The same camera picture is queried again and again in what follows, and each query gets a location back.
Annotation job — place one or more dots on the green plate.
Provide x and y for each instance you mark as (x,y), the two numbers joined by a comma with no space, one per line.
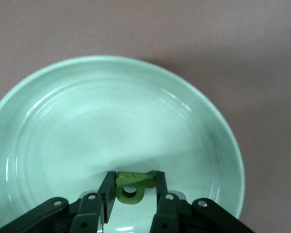
(111,109)

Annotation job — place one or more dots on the brown table cover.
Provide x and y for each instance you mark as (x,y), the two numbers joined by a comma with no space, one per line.
(38,24)

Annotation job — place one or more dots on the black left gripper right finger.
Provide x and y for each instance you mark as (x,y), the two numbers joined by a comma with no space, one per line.
(169,208)

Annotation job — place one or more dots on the green foam letter p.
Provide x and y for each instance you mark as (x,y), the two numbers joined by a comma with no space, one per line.
(135,180)

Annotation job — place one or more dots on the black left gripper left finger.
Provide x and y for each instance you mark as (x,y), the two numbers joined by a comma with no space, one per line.
(87,206)

